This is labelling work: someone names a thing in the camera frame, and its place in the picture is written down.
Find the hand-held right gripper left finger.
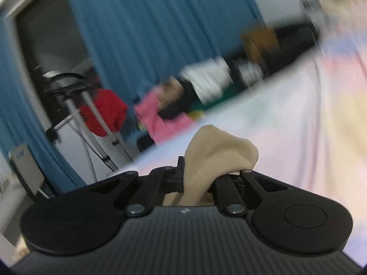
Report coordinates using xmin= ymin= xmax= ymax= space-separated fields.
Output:
xmin=87 ymin=156 xmax=185 ymax=217

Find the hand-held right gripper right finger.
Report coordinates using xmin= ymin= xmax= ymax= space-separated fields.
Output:
xmin=207 ymin=170 xmax=288 ymax=217

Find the beige garment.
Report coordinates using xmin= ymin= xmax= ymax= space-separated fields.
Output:
xmin=163 ymin=124 xmax=259 ymax=207

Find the pink cloth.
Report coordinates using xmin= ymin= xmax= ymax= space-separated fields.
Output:
xmin=133 ymin=85 xmax=193 ymax=144

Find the black cloth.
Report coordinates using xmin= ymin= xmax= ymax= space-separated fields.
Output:
xmin=158 ymin=76 xmax=201 ymax=121

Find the pastel bed sheet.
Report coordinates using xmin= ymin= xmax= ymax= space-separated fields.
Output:
xmin=115 ymin=0 xmax=367 ymax=267

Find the red cloth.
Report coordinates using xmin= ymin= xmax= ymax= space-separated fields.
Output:
xmin=78 ymin=88 xmax=129 ymax=138

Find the white cloth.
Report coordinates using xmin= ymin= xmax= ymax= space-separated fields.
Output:
xmin=181 ymin=58 xmax=233 ymax=105

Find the metal folding rack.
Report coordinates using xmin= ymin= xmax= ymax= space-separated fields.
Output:
xmin=42 ymin=70 xmax=135 ymax=179

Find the blue curtain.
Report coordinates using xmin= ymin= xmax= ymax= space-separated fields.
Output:
xmin=0 ymin=0 xmax=266 ymax=195

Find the brown cardboard box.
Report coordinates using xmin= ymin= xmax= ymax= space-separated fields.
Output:
xmin=240 ymin=26 xmax=280 ymax=63

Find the grey flat device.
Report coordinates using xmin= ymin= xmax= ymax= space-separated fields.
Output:
xmin=8 ymin=144 xmax=50 ymax=204

